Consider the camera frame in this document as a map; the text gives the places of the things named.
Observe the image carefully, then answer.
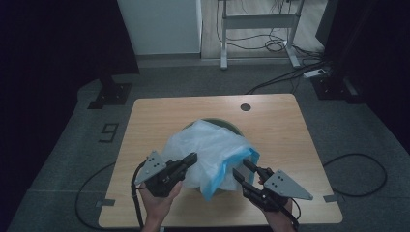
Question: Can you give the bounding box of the black stand base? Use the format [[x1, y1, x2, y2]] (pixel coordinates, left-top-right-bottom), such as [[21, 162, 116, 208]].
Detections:
[[87, 75, 133, 110], [310, 75, 366, 104]]

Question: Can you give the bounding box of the person's right hand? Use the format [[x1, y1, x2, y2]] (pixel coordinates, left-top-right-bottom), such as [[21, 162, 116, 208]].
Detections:
[[254, 198, 294, 223]]

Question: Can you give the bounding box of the white power strip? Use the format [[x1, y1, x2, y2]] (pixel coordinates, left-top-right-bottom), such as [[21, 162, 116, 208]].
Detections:
[[303, 68, 328, 79]]

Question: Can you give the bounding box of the white blue-edged plastic bag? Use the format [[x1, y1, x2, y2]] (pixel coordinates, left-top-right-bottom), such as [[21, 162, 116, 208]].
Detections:
[[160, 119, 261, 202]]

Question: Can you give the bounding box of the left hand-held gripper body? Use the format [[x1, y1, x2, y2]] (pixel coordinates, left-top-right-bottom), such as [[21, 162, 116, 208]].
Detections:
[[134, 150, 187, 198]]

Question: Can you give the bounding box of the person's left hand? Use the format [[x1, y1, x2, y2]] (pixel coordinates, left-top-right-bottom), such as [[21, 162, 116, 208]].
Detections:
[[138, 182, 183, 223]]

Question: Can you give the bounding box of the bundle of black floor cables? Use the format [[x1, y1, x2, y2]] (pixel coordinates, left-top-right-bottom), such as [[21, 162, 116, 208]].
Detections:
[[215, 0, 330, 95]]

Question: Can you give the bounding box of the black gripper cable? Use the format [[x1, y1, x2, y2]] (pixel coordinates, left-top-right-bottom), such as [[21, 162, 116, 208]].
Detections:
[[279, 153, 388, 230], [74, 159, 147, 232]]

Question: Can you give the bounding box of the dark curtain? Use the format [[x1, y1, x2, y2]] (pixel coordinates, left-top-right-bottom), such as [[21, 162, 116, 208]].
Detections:
[[315, 0, 410, 153], [0, 0, 140, 226]]

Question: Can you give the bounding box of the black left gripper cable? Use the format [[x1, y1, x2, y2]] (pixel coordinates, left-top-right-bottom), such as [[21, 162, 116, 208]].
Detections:
[[74, 159, 147, 232]]

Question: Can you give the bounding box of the green plastic bin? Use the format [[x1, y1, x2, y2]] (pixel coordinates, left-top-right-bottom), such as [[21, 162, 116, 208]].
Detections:
[[182, 117, 246, 198]]

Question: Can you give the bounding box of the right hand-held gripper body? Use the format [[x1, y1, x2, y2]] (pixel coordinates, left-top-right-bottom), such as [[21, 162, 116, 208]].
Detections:
[[243, 167, 313, 213]]

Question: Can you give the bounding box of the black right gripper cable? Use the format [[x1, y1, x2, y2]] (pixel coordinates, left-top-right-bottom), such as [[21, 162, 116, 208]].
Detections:
[[279, 153, 388, 230]]

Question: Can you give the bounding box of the white metal stand frame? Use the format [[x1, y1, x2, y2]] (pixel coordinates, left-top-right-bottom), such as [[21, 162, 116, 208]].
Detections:
[[217, 0, 306, 71]]

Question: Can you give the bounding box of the white cabinet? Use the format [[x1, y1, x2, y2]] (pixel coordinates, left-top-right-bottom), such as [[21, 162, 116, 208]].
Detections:
[[116, 0, 203, 56]]

